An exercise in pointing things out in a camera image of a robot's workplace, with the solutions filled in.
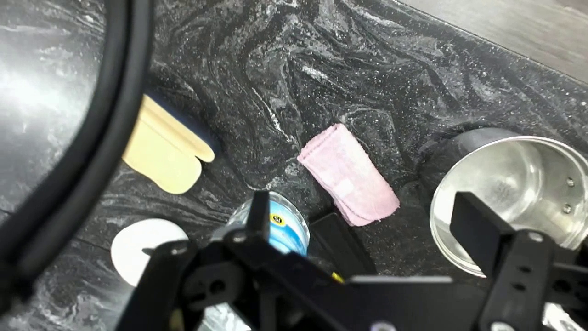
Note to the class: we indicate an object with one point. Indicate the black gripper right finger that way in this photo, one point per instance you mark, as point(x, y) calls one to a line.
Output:
point(526, 269)

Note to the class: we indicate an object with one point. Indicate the steel saucepan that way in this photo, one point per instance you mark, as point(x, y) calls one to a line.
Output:
point(533, 183)

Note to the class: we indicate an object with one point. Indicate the pink folded cloth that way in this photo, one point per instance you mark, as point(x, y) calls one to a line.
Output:
point(346, 172)

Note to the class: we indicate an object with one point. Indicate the yellow sponge with dark back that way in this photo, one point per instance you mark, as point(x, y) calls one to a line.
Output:
point(169, 148)

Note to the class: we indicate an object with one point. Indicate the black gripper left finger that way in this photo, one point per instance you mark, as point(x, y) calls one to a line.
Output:
point(270, 291)

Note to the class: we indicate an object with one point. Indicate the white round lid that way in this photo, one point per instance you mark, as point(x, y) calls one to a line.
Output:
point(131, 247)

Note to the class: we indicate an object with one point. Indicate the clear pump bottle blue label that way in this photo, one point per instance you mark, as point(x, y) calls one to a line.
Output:
point(289, 232)

